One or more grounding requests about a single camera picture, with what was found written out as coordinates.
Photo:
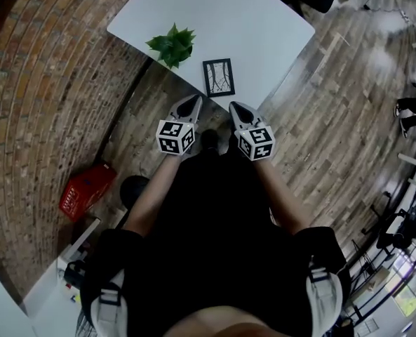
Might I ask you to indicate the person's left shoe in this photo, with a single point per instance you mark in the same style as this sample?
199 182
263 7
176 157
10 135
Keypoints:
211 139

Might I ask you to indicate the green potted plant white pot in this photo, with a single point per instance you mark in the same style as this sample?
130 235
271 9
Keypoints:
172 46

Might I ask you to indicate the person's black clothing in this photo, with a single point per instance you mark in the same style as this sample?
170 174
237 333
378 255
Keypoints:
218 241

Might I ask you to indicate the person's left forearm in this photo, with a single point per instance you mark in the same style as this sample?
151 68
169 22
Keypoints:
151 195

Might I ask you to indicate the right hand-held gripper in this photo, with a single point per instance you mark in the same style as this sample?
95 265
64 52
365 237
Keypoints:
260 142

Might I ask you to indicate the person's right forearm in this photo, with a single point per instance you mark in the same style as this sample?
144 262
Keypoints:
285 195

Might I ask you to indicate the brown cardboard sheet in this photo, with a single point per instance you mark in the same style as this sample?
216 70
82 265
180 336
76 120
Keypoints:
372 283

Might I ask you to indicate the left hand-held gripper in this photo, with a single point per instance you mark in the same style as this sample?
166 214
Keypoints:
174 137

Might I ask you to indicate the black framed picture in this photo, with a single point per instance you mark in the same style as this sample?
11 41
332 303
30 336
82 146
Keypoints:
219 77

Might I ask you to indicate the red plastic crate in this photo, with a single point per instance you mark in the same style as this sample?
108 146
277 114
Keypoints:
88 191

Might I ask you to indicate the person's face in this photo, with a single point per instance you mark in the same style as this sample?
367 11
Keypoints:
235 323

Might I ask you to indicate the black pedestal fan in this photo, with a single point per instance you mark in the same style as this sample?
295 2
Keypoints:
132 188

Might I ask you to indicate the white side table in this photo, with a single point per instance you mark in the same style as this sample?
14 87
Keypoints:
50 304

